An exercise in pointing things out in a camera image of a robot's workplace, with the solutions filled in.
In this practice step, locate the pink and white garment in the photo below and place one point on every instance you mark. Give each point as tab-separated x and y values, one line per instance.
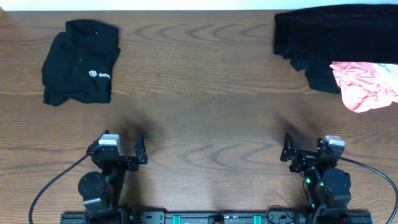
366	86

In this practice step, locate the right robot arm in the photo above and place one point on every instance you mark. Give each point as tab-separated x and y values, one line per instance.
327	188

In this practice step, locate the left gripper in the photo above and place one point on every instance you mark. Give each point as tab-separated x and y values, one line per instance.
139	157

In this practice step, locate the folded black polo shirt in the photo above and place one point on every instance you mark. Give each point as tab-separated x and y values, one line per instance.
80	63

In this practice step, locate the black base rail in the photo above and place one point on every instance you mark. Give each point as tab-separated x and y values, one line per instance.
275	217

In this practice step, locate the dark navy crumpled garment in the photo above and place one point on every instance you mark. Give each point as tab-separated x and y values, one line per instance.
319	75

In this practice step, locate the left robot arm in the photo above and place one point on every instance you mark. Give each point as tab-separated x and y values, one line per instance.
101	190

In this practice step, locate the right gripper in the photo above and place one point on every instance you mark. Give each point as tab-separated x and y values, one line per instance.
306	157

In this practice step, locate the black velvet garment with buttons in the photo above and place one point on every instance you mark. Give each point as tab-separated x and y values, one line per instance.
338	33

